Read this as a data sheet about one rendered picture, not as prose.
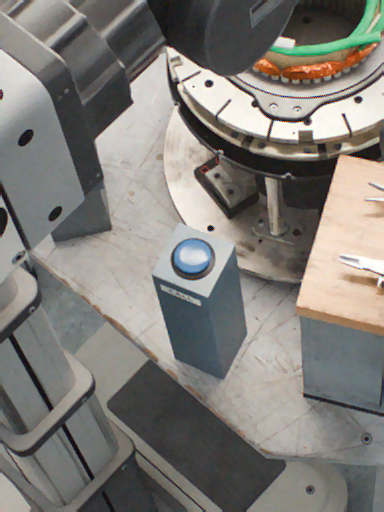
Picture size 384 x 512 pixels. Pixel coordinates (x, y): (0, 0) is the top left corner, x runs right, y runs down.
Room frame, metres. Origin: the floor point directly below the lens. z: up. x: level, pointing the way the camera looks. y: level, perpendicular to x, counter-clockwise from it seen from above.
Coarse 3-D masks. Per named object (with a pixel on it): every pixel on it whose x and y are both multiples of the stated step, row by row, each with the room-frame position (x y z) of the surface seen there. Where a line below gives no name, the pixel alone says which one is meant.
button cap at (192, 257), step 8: (192, 240) 0.68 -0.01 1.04; (184, 248) 0.67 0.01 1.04; (192, 248) 0.67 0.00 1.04; (200, 248) 0.67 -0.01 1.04; (208, 248) 0.67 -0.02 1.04; (176, 256) 0.66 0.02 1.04; (184, 256) 0.66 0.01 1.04; (192, 256) 0.66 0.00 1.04; (200, 256) 0.66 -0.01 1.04; (208, 256) 0.66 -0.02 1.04; (176, 264) 0.66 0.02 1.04; (184, 264) 0.65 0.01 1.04; (192, 264) 0.65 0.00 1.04; (200, 264) 0.65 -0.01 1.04; (208, 264) 0.65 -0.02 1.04; (184, 272) 0.64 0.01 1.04; (192, 272) 0.64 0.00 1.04; (200, 272) 0.64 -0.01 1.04
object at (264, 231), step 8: (264, 216) 0.81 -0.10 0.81; (256, 224) 0.80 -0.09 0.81; (288, 224) 0.79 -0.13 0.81; (296, 224) 0.79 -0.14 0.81; (256, 232) 0.79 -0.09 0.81; (264, 232) 0.79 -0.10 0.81; (288, 232) 0.78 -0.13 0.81; (304, 232) 0.78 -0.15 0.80; (280, 240) 0.77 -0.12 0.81; (288, 240) 0.77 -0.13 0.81; (296, 240) 0.77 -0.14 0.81
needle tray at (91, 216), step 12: (96, 192) 0.85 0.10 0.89; (84, 204) 0.85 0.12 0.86; (96, 204) 0.85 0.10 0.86; (72, 216) 0.85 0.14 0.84; (84, 216) 0.85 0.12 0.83; (96, 216) 0.85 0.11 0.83; (108, 216) 0.86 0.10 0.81; (60, 228) 0.85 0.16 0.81; (72, 228) 0.85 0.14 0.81; (84, 228) 0.85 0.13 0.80; (96, 228) 0.85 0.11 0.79; (108, 228) 0.85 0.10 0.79; (60, 240) 0.85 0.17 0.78
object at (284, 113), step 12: (240, 84) 0.83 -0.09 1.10; (360, 84) 0.80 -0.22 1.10; (372, 84) 0.80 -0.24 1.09; (252, 96) 0.81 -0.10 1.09; (264, 96) 0.81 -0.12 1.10; (276, 96) 0.80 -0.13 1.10; (324, 96) 0.79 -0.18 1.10; (336, 96) 0.79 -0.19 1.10; (348, 96) 0.79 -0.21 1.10; (264, 108) 0.79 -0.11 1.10; (288, 108) 0.78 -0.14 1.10; (300, 108) 0.78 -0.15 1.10; (312, 108) 0.78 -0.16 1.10; (276, 120) 0.78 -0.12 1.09; (288, 120) 0.77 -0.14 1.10; (300, 120) 0.77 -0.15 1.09
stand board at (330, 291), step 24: (336, 168) 0.72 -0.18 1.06; (360, 168) 0.71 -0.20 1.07; (336, 192) 0.69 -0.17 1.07; (360, 192) 0.68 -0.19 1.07; (336, 216) 0.66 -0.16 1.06; (360, 216) 0.65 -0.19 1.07; (336, 240) 0.63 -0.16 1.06; (360, 240) 0.63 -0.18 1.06; (312, 264) 0.61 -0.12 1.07; (336, 264) 0.60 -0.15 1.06; (312, 288) 0.58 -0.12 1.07; (336, 288) 0.58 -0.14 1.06; (360, 288) 0.57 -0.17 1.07; (312, 312) 0.56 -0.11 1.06; (336, 312) 0.55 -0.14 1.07; (360, 312) 0.54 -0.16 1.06
